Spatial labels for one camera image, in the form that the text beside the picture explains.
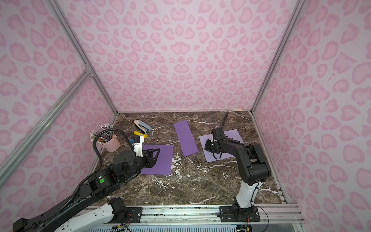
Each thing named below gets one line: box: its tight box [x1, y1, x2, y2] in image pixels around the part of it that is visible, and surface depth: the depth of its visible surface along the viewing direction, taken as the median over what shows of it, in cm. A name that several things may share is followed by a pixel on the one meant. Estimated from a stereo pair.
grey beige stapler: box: [133, 119, 153, 135], surface depth 109 cm
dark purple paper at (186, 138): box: [173, 119, 200, 157], surface depth 106 cm
